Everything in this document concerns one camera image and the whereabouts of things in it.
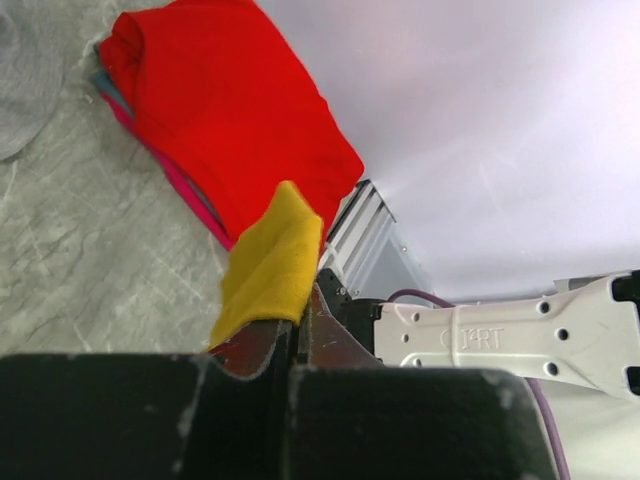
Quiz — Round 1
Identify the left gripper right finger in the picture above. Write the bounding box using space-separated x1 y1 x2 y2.
289 289 550 479

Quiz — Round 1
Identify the grey tank top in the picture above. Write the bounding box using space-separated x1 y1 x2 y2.
1 1 64 163

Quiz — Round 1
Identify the red folded cloth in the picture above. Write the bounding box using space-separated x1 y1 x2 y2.
99 1 364 239

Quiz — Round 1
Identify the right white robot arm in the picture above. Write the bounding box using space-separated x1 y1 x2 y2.
317 269 639 401

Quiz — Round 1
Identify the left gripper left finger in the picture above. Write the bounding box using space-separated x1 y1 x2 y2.
1 321 290 479

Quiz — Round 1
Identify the bright yellow sock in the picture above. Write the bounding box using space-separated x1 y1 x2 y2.
209 181 323 348

